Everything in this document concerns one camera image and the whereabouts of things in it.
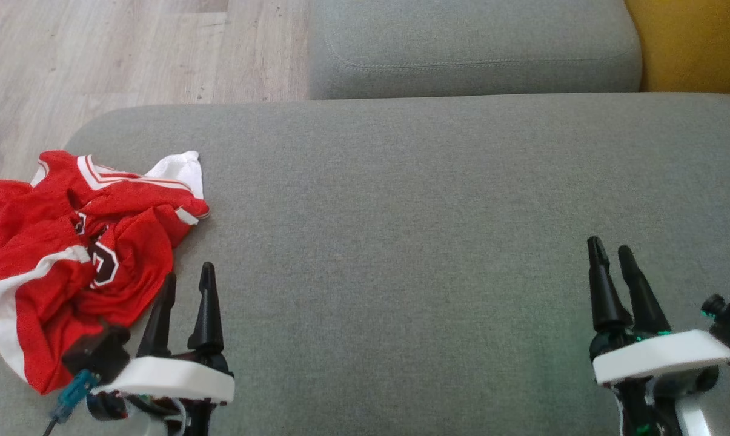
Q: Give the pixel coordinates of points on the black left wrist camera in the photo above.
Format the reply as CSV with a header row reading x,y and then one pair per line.
x,y
98,354

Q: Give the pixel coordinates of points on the grey sofa cushion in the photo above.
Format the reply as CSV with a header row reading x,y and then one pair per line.
x,y
474,48

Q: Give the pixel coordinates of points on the grey fabric sofa seat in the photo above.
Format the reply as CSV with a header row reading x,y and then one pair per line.
x,y
401,242

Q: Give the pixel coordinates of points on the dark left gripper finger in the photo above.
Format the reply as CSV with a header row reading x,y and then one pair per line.
x,y
159,321
208,315

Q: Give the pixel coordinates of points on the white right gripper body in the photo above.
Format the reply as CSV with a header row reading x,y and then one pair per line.
x,y
661,357

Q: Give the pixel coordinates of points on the yellow pillow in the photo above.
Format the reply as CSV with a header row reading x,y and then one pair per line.
x,y
698,42

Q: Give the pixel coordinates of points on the red basketball jersey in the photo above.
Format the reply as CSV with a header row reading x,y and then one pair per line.
x,y
31,339

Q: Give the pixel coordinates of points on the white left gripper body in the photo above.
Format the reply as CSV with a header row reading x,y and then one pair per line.
x,y
171,378

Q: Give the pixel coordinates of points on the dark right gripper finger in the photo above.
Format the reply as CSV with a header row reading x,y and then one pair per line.
x,y
646,303
604,290

